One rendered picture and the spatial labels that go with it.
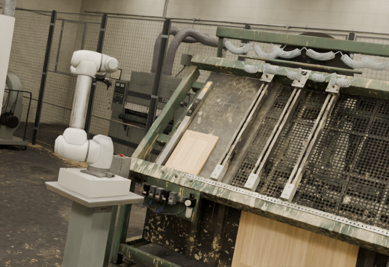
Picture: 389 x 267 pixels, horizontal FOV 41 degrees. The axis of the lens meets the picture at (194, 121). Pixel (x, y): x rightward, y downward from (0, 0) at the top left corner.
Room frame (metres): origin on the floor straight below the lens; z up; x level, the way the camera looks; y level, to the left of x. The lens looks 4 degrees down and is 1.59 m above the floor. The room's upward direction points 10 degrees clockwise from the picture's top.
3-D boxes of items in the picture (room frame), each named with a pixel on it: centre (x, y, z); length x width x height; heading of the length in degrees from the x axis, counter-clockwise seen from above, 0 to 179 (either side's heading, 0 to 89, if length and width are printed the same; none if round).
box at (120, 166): (4.07, 0.52, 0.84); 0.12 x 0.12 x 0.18; 59
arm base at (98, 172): (3.54, 0.58, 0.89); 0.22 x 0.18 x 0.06; 61
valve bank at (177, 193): (3.90, 0.11, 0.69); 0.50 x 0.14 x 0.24; 59
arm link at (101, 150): (3.56, 0.61, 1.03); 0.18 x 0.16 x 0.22; 108
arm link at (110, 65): (3.64, 0.66, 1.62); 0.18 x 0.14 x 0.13; 18
